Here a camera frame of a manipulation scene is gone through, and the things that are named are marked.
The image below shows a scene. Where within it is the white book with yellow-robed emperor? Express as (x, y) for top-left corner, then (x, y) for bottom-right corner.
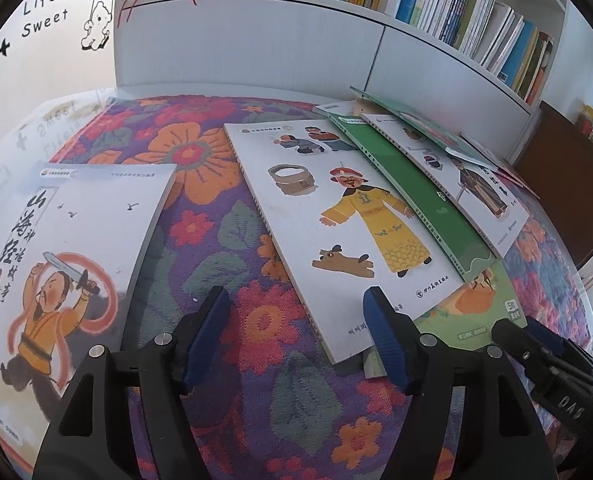
(224, 119), (467, 366)

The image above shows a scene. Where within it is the floral blanket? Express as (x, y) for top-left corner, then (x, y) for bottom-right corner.
(41, 95), (593, 480)

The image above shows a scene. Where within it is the white book with armoured warrior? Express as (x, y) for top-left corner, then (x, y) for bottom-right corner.
(360, 112), (531, 258)

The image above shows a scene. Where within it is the white book with sword man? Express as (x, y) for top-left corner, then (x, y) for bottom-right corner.
(0, 162), (178, 466)

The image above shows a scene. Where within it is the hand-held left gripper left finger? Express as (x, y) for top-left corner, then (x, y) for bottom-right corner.
(46, 285), (232, 480)

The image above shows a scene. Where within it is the brown wooden cabinet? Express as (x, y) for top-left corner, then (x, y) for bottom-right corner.
(513, 100), (593, 273)

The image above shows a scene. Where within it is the white bookshelf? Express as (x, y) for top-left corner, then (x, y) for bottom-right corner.
(114, 0), (569, 126)

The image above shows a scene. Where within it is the dark green cricket book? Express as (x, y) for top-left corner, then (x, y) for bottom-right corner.
(340, 114), (498, 283)

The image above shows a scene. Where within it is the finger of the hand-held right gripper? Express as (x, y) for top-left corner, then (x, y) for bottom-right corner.
(491, 319), (593, 392)
(525, 316), (593, 379)

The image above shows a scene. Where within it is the green book with girl picture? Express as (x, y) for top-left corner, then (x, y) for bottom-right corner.
(350, 86), (482, 153)

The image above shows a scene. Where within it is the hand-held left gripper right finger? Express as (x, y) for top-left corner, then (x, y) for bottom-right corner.
(363, 286), (557, 480)

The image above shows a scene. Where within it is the black wall decal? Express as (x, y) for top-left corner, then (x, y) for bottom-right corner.
(0, 0), (117, 56)

